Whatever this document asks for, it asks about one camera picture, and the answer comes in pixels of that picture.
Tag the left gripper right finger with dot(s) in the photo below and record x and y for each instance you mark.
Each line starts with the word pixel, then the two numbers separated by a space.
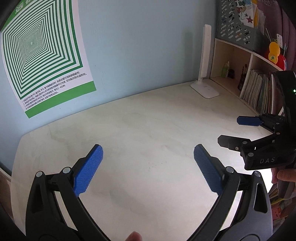
pixel 242 210

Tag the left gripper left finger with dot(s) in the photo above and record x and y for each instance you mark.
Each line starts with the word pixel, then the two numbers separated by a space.
pixel 54 209

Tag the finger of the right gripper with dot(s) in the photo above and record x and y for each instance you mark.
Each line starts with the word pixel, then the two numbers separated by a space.
pixel 249 121
pixel 232 143

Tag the right hand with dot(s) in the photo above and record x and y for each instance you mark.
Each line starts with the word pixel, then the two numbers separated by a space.
pixel 288 175

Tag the left hand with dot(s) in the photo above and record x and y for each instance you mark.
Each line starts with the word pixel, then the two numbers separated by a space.
pixel 134 236

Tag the row of books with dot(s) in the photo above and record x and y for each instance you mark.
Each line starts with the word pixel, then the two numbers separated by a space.
pixel 261 93

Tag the white desk lamp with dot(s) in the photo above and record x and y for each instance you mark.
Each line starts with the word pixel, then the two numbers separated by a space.
pixel 200 85

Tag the small green bottle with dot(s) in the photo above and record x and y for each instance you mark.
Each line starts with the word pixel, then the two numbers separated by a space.
pixel 225 70

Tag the wooden desk shelf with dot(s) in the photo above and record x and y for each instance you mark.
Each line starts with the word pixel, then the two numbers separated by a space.
pixel 240 60

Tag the yellow red toy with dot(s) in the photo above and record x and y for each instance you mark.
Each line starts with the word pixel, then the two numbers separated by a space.
pixel 273 54

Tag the grey mesh file basket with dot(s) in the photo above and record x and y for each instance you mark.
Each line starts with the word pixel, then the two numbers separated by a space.
pixel 238 25

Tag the green white wall poster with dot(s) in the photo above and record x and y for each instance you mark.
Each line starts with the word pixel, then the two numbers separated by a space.
pixel 44 56

